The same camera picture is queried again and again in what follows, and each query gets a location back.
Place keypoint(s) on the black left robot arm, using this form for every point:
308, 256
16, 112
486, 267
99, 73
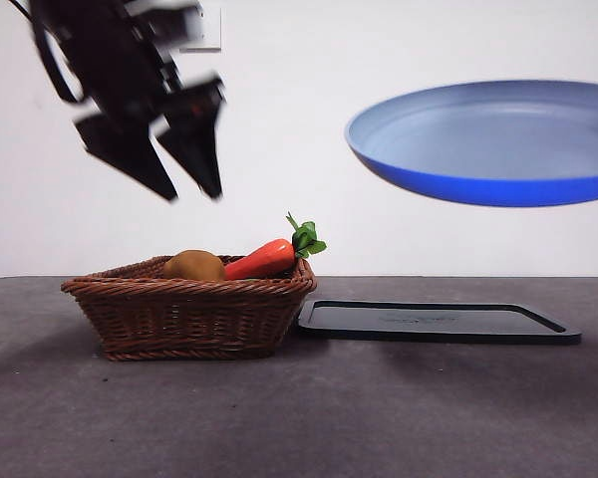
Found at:
109, 60

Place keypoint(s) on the brown potato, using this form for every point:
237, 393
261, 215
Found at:
194, 266

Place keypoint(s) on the orange carrot with green leaves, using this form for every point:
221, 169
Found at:
264, 259

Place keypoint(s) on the black rectangular tray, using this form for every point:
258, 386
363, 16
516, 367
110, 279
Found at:
428, 323

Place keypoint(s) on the brown wicker basket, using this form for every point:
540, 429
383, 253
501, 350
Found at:
189, 318

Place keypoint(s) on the blue round plate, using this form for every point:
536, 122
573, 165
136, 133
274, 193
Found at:
478, 139

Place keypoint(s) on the white wall socket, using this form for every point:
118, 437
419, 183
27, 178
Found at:
212, 25

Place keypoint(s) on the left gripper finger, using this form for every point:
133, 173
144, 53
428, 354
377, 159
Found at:
197, 144
129, 154

